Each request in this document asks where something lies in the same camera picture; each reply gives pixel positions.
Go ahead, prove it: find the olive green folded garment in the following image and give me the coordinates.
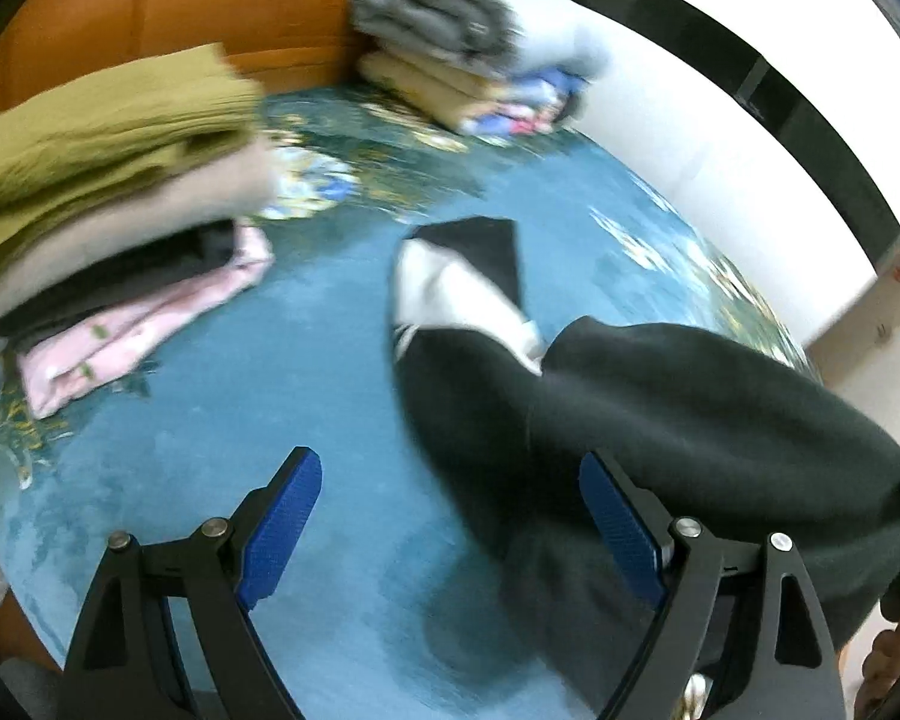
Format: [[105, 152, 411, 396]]
[[0, 44, 265, 270]]

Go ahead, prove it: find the colourful floral folded quilt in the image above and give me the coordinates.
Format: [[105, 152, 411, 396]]
[[458, 68, 590, 138]]

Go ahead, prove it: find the pink floral folded garment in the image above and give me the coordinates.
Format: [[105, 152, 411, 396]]
[[17, 221, 274, 419]]

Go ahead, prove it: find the white and black wardrobe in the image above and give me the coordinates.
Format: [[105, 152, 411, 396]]
[[523, 0, 900, 347]]

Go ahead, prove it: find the black and white fleece garment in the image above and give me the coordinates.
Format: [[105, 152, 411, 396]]
[[391, 218, 900, 717]]

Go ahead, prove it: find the tan folded blanket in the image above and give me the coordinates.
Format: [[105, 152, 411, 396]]
[[357, 50, 499, 132]]

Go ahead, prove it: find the beige folded garment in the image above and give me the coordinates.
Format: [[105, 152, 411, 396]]
[[0, 135, 276, 319]]

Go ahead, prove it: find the orange wooden headboard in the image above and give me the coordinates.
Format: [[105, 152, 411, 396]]
[[0, 0, 365, 112]]

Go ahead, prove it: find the light blue grey folded quilt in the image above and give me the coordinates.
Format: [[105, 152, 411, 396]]
[[349, 0, 610, 80]]

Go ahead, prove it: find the person's right hand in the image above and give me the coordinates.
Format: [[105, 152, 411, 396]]
[[854, 620, 900, 718]]

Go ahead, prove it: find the black folded garment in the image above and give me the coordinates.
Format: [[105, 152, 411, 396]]
[[0, 220, 237, 351]]

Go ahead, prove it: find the blue floral bed blanket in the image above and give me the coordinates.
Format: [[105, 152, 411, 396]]
[[0, 88, 806, 718]]

